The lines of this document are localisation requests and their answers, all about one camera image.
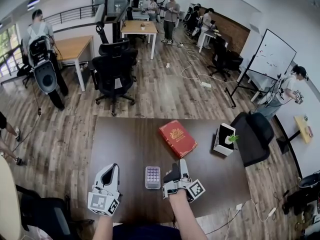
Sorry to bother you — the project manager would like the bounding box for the small green potted plant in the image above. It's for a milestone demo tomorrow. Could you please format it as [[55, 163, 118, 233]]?
[[224, 133, 240, 145]]

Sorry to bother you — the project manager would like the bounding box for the white and black backpack rig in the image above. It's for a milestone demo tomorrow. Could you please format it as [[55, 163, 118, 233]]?
[[26, 35, 61, 95]]

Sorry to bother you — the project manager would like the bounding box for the beige round table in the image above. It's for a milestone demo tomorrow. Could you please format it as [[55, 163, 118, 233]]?
[[0, 155, 22, 240]]

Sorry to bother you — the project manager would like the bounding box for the dark brown table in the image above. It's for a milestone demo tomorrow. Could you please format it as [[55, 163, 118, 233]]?
[[88, 116, 252, 225]]

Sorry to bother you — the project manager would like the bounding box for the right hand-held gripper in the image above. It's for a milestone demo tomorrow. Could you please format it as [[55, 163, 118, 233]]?
[[162, 158, 206, 204]]

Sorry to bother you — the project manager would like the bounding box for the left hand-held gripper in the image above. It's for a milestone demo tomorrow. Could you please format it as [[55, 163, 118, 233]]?
[[87, 163, 123, 218]]

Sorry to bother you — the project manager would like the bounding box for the red hardcover book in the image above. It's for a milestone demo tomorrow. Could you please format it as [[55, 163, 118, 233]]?
[[157, 119, 199, 159]]

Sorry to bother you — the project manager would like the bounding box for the person's dark shirt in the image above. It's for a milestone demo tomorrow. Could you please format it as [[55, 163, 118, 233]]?
[[111, 223, 182, 240]]

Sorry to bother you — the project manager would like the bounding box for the wooden desk with white legs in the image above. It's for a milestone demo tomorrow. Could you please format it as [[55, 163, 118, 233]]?
[[120, 20, 159, 60], [53, 35, 95, 93]]

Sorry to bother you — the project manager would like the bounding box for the person's right forearm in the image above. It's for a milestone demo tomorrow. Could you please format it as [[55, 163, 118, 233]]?
[[169, 192, 209, 240]]

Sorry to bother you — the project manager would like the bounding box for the person's left forearm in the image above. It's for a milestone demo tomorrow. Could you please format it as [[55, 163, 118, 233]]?
[[92, 214, 115, 240]]

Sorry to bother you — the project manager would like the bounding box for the purple-keyed calculator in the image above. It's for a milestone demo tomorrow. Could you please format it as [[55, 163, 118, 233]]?
[[145, 165, 162, 190]]

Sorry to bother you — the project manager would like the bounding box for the white open box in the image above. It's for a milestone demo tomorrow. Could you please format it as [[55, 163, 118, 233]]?
[[212, 122, 237, 157]]

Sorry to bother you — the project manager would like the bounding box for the white cable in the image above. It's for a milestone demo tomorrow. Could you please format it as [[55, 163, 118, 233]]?
[[180, 47, 242, 85]]

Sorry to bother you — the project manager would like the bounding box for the small yellow side table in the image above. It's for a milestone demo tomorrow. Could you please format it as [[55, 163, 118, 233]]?
[[275, 114, 314, 155]]

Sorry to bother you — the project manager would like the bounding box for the black office chair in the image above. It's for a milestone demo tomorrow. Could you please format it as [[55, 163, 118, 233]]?
[[207, 35, 244, 82], [15, 183, 74, 240], [90, 39, 139, 117], [229, 110, 276, 169]]

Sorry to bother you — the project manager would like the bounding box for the black metal railing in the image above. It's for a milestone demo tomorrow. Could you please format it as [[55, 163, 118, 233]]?
[[41, 4, 99, 27]]

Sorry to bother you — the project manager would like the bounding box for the whiteboard on black stand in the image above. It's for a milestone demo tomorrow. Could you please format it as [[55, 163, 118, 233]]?
[[224, 28, 298, 109]]

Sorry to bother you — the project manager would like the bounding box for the black equipment pile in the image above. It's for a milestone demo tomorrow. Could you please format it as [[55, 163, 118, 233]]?
[[281, 170, 320, 216]]

